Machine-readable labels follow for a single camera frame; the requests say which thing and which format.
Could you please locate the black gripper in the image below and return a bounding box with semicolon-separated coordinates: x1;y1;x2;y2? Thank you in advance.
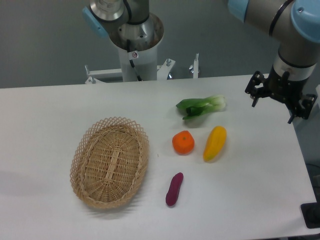
245;66;317;124

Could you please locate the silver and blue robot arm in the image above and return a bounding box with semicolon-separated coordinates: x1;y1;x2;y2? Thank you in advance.
82;0;320;119

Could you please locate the purple sweet potato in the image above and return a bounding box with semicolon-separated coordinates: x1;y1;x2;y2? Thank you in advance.
165;172;184;207

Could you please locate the yellow mango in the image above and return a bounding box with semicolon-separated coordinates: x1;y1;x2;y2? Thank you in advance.
202;125;227;162

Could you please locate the green bok choy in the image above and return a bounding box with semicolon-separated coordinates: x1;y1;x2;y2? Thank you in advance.
175;94;227;120

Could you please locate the orange tangerine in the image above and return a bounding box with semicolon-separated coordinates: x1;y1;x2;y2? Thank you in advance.
171;130;195;155

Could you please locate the black device at table edge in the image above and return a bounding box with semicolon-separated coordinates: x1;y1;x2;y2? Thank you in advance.
300;202;320;229

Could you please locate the oval wicker basket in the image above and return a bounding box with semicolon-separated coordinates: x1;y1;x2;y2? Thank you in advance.
70;117;149;210

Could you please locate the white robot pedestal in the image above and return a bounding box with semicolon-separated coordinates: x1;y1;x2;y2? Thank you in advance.
109;13;164;82

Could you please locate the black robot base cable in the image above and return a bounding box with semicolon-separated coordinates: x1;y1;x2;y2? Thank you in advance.
126;39;143;82

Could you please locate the white metal mounting frame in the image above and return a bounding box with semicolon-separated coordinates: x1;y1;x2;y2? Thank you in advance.
84;53;201;84

